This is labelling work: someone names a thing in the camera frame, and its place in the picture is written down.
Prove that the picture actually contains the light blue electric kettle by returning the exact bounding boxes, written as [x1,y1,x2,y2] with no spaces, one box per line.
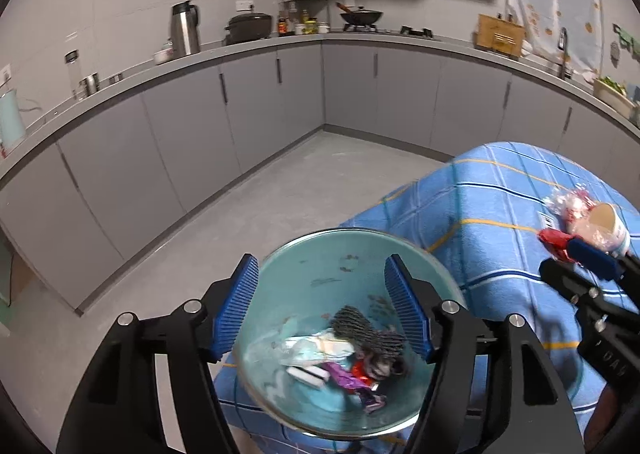
[0,86,27,147]

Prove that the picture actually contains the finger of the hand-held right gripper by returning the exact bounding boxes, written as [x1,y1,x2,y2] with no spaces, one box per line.
[562,236,623,280]
[539,258,608,315]

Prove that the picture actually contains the black wok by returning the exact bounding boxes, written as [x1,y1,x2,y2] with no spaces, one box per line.
[335,1,385,27]

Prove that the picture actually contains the dark kitchen faucet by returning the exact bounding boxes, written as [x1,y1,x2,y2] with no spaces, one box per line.
[557,28,573,80]

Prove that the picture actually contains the teal metal bucket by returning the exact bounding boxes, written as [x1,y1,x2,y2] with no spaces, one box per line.
[232,229,471,440]

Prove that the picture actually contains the purple wrapper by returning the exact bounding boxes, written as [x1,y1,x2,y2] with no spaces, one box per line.
[325,361,361,390]

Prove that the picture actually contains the black rice cooker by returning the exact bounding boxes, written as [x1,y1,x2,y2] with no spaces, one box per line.
[223,11,273,45]

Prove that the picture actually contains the black grey striped cloth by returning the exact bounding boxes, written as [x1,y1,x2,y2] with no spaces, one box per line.
[330,305,408,380]

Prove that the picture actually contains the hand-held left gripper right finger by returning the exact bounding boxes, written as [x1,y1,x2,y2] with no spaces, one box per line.
[384,254,586,454]

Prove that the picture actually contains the pink clear plastic bag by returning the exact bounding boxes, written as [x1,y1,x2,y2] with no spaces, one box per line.
[544,184,598,230]

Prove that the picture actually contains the grey lower cabinets with counter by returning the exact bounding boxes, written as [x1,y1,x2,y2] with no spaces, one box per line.
[0,31,640,317]

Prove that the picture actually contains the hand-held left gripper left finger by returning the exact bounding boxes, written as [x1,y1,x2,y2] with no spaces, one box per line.
[56,254,261,454]

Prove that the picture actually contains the red snack wrapper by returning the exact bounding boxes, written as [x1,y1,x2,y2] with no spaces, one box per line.
[350,359,378,392]

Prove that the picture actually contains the white paper cup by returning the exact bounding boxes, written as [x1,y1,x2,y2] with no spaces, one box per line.
[575,203,631,255]

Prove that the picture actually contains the person's right hand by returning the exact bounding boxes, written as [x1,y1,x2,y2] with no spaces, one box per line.
[584,379,640,454]

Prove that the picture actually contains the small white teapot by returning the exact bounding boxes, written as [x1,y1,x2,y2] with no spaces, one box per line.
[152,39,176,66]

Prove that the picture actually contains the gas stove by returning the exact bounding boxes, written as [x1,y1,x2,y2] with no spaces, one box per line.
[342,25,443,41]

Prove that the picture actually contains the seasoning jars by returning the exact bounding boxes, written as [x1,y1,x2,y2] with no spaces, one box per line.
[292,9,331,36]

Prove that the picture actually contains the beige basin with vegetables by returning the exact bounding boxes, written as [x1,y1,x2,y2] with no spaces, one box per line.
[593,76,636,115]

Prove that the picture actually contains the stainless steel thermos jug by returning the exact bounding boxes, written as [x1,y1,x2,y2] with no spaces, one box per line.
[171,0,202,56]

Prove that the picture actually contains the small white box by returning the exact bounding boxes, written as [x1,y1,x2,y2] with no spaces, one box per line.
[286,364,329,389]

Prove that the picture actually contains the glass jar with black lid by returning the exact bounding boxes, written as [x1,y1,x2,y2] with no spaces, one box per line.
[62,50,86,102]

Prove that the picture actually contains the pale wrapper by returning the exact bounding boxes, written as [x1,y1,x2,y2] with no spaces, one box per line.
[250,329,358,367]

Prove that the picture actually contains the green door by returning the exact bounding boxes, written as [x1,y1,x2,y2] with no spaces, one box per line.
[0,234,13,337]

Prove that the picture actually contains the blue plaid tablecloth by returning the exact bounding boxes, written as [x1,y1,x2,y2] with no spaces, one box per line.
[215,141,640,454]

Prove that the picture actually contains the red plastic wrapper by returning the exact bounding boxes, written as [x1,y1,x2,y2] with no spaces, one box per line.
[539,229,576,262]

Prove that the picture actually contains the hanging cloths on hooks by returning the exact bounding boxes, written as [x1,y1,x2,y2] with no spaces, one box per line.
[612,24,640,60]

